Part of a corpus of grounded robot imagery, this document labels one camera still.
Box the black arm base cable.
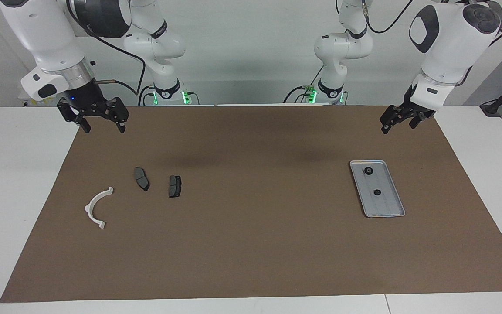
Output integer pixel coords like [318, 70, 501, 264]
[138, 85, 200, 106]
[283, 65, 325, 104]

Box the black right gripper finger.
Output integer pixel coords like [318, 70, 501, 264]
[101, 97, 130, 134]
[57, 98, 92, 134]

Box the black left arm base cable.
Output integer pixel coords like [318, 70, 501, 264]
[283, 65, 325, 104]

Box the white curved plastic bracket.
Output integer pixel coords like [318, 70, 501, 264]
[84, 186, 114, 230]

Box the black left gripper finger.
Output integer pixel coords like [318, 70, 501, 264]
[409, 113, 428, 130]
[380, 104, 408, 135]

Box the black right arm base cable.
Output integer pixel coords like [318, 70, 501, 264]
[138, 85, 200, 106]

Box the silver metal tray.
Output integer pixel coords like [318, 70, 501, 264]
[349, 160, 406, 218]

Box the rectangular dark brake pad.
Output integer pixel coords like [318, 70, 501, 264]
[168, 175, 183, 198]

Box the white cardboard box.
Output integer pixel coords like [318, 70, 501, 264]
[23, 99, 60, 108]

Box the curved dark brake pad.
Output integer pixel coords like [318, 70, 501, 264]
[134, 167, 150, 192]

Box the brown table mat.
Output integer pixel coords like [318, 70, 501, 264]
[0, 105, 502, 304]

